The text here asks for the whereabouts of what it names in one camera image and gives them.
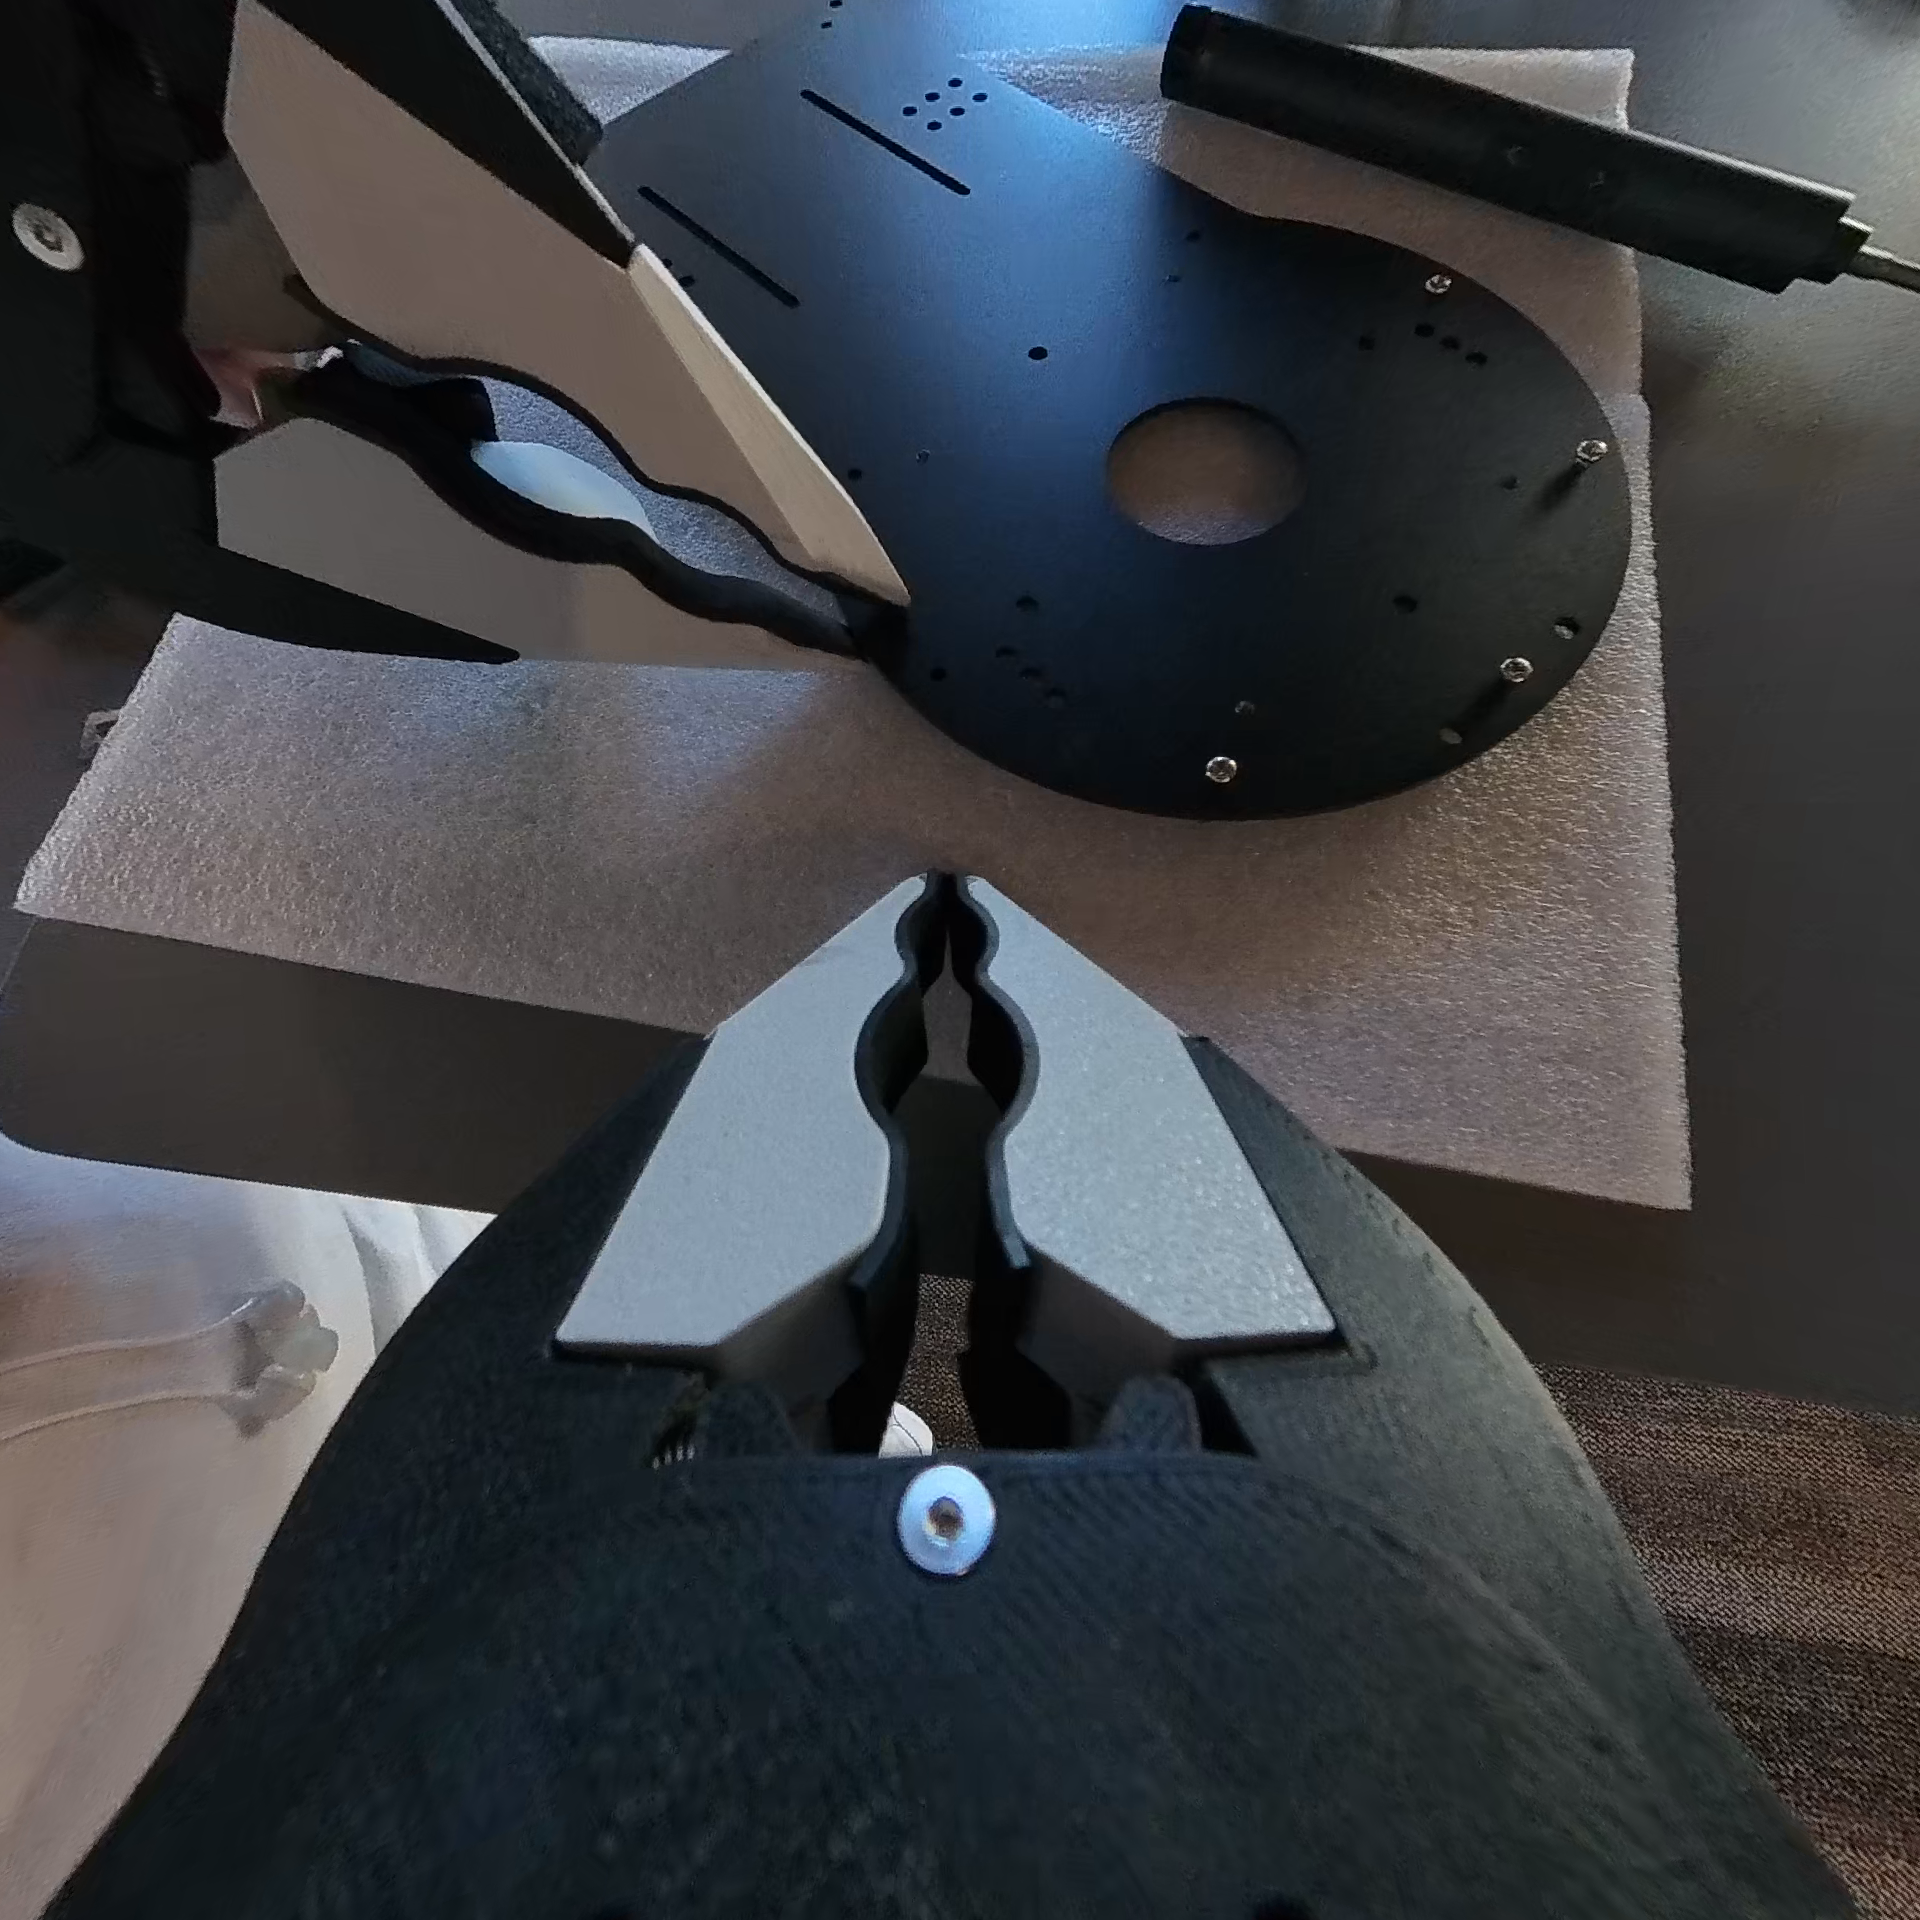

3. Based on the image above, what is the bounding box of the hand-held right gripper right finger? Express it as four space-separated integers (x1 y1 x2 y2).
954 870 1340 1447

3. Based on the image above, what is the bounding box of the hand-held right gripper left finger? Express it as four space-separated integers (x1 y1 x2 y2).
555 870 954 1454

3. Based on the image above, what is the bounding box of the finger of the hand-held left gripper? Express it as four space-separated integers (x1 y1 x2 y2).
223 5 918 613
211 344 902 667

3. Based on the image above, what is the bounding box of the black metal base plate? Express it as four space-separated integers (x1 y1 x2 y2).
592 0 1635 825

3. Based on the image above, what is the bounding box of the black electric screwdriver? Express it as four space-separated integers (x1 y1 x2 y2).
1159 0 1920 297

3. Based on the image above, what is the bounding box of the white foam sheet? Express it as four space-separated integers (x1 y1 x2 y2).
15 37 1694 1213

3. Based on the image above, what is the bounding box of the person's white shirt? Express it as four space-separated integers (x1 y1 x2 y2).
0 1140 498 1920

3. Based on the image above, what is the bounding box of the white shirt drawstring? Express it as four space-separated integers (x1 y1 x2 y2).
0 1283 343 1447

